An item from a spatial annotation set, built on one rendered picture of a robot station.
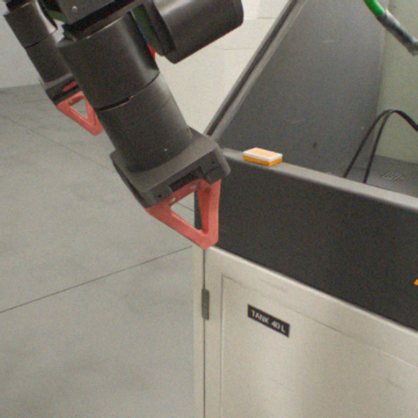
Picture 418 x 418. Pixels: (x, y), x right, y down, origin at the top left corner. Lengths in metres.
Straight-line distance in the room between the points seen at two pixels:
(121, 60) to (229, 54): 3.22
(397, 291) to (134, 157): 0.44
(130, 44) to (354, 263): 0.48
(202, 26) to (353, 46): 0.79
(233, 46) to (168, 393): 2.36
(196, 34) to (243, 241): 0.52
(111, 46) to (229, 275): 0.60
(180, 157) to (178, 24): 0.09
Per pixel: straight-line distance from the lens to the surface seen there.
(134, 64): 0.39
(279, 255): 0.83
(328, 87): 1.12
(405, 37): 0.88
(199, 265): 0.97
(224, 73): 3.60
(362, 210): 0.73
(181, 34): 0.40
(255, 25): 3.67
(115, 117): 0.40
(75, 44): 0.38
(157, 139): 0.40
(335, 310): 0.81
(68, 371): 1.97
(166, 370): 1.92
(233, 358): 1.00
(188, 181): 0.42
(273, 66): 0.96
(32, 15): 0.81
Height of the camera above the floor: 1.20
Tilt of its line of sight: 22 degrees down
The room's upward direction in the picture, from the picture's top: straight up
